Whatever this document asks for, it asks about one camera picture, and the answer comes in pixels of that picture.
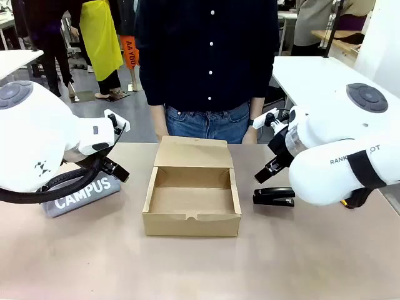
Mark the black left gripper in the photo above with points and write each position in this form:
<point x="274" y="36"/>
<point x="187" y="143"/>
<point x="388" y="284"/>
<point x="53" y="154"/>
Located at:
<point x="108" y="165"/>

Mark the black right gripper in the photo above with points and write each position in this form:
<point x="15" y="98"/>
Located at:
<point x="280" y="147"/>

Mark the black stapler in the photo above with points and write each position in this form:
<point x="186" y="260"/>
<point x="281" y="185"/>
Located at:
<point x="275" y="197"/>

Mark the person's right forearm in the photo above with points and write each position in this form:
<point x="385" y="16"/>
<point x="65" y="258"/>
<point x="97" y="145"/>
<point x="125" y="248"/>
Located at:
<point x="157" y="117"/>

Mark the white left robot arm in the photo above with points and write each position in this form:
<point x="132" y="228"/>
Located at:
<point x="31" y="125"/>

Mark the person's left forearm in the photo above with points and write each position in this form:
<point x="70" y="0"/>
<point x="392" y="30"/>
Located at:
<point x="257" y="107"/>

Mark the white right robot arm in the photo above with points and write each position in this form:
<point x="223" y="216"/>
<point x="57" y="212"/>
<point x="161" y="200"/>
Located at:
<point x="337" y="134"/>

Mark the brown cardboard box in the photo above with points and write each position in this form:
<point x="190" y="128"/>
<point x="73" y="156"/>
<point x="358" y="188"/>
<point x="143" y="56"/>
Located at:
<point x="190" y="193"/>

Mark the person's left hand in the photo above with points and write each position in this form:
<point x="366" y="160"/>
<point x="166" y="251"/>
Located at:
<point x="250" y="135"/>

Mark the person's right hand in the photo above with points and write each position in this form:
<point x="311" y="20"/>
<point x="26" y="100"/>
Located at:
<point x="161" y="135"/>

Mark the grey CAMPUS pencil case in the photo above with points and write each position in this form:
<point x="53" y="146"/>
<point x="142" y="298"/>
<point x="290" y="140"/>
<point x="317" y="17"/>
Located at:
<point x="81" y="197"/>

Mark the black wristwatch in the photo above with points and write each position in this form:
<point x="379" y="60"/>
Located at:
<point x="251" y="121"/>

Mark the blue denim jeans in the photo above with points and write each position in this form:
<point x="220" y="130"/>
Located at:
<point x="207" y="125"/>

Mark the dark floor mat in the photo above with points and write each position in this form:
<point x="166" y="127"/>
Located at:
<point x="82" y="96"/>

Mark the large white table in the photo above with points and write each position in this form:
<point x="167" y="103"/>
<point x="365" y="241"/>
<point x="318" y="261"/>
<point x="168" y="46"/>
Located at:
<point x="309" y="78"/>

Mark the orange printed cloth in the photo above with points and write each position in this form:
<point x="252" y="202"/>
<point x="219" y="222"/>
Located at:
<point x="129" y="51"/>

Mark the dark navy button shirt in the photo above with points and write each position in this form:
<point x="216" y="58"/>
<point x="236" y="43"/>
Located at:
<point x="206" y="53"/>

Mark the person in yellow apron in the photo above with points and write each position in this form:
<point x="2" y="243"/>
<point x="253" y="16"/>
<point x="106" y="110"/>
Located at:
<point x="101" y="40"/>

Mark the person in black clothes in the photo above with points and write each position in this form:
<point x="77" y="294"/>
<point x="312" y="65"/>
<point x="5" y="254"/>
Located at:
<point x="53" y="43"/>

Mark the wooden workbench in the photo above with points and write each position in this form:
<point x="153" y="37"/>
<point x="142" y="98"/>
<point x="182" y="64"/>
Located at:
<point x="339" y="39"/>

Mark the person in grey top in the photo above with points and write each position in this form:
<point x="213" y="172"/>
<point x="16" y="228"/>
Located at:
<point x="312" y="25"/>

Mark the white side table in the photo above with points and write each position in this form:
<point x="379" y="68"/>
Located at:
<point x="17" y="61"/>

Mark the black vertical pole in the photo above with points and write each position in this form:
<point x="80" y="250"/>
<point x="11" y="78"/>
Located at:
<point x="332" y="28"/>

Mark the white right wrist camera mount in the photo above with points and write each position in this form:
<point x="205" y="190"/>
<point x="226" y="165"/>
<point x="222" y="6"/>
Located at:
<point x="265" y="119"/>

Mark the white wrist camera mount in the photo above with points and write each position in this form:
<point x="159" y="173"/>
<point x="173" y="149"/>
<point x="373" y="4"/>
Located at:
<point x="265" y="119"/>
<point x="116" y="118"/>

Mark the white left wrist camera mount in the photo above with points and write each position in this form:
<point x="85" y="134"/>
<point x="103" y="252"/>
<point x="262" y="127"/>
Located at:
<point x="116" y="118"/>

